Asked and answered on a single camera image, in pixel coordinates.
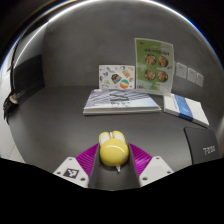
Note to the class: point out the striped grey book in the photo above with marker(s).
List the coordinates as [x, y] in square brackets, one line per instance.
[121, 101]

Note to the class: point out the yellow computer mouse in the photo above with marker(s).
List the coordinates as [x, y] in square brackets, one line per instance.
[114, 151]

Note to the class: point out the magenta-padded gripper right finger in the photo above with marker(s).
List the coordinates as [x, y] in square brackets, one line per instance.
[143, 161]

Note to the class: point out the white sticker card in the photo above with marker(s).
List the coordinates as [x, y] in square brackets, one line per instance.
[116, 77]

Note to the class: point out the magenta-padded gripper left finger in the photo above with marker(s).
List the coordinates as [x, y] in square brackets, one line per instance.
[85, 161]

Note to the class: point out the white book with blue band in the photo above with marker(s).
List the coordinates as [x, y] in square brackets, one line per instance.
[185, 108]

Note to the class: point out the black monitor screen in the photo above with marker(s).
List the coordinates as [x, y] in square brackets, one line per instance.
[28, 76]

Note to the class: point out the white wall socket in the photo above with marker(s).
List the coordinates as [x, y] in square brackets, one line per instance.
[181, 70]
[191, 75]
[199, 79]

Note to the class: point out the green standing menu sheet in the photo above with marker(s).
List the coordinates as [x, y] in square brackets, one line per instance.
[154, 66]

